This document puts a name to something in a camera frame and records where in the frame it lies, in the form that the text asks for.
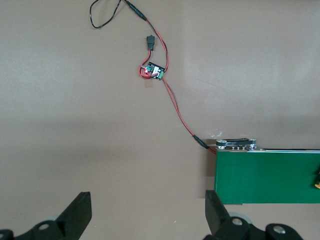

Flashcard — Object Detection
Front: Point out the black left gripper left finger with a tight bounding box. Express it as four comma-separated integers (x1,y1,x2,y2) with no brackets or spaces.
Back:
0,191,93,240

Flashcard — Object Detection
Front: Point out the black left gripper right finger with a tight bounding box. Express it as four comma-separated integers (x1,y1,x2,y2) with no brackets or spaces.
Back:
204,189,305,240

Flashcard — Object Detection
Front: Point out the yellow push button switch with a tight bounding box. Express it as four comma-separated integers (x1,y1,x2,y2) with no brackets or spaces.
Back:
312,166,320,191

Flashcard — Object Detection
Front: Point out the green conveyor belt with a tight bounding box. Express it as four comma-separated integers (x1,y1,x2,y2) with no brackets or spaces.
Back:
213,137,320,206

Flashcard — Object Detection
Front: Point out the small controller circuit board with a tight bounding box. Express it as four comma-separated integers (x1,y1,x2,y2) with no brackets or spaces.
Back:
143,61,166,82

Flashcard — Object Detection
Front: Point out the black inline connector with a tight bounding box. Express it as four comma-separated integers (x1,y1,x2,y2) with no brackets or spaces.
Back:
146,35,156,51

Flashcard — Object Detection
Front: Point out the red and black wire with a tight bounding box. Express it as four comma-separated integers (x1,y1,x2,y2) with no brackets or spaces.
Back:
137,14,218,155

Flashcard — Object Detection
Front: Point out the black looped cable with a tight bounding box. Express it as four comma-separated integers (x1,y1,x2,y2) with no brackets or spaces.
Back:
89,0,148,30

